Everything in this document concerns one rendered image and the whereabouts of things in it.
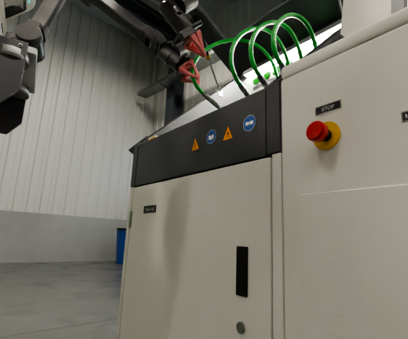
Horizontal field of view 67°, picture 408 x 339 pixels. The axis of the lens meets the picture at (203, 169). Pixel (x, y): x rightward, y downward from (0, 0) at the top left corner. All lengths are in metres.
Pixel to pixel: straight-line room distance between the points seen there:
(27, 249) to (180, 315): 6.62
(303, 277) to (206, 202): 0.32
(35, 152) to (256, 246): 7.07
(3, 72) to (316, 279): 0.77
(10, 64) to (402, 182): 0.81
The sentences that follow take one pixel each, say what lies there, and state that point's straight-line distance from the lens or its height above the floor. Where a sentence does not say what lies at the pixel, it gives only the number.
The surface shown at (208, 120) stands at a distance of 0.85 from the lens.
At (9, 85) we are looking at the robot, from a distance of 0.84.
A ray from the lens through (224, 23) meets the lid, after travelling 1.60.
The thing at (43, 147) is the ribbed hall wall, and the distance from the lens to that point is 7.61.
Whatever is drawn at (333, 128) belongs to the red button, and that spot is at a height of 0.81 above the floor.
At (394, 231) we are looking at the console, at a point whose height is 0.63.
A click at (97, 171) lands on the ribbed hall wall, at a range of 7.97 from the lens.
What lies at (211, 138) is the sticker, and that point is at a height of 0.87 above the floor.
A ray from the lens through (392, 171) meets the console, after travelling 0.53.
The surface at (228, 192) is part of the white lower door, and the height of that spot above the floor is 0.72.
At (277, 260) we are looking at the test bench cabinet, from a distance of 0.62.
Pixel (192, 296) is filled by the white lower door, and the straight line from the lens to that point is 0.83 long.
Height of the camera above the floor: 0.61
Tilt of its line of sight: 13 degrees up
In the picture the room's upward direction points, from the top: 2 degrees clockwise
